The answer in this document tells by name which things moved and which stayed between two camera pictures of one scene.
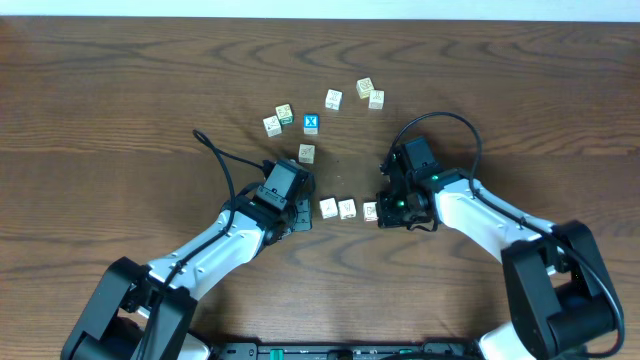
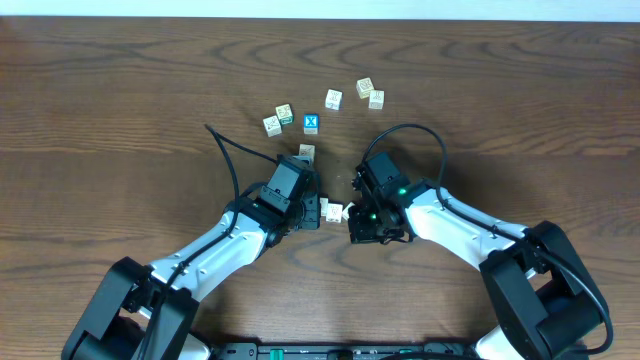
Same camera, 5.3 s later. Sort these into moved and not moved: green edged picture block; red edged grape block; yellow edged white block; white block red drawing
Moved: red edged grape block; yellow edged white block
Not moved: white block red drawing; green edged picture block
